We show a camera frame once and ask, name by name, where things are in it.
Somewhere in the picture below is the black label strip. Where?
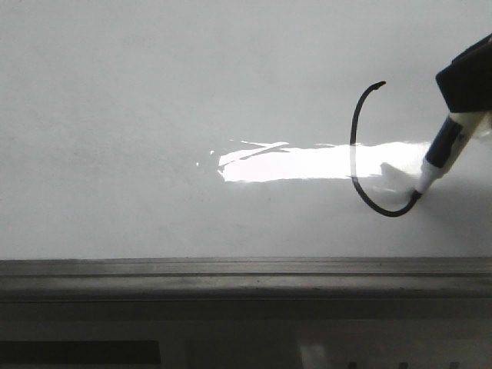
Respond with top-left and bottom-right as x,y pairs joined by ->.
1,341 -> 161,364

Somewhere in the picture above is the black white whiteboard marker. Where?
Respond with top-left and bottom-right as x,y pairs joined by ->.
412,111 -> 491,198

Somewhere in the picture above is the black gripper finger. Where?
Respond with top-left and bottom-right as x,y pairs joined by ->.
435,35 -> 491,113

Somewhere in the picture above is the white whiteboard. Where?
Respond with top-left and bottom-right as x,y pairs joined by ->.
1,1 -> 491,321

